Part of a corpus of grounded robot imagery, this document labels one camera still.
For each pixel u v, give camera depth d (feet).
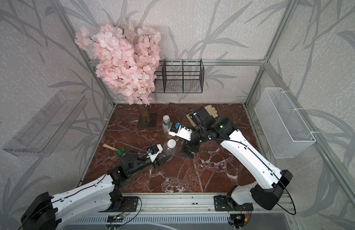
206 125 1.58
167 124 2.92
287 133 1.94
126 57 1.99
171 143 2.15
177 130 1.76
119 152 3.02
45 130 2.23
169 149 2.18
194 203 2.47
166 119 2.84
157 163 2.13
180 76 3.45
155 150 1.96
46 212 1.33
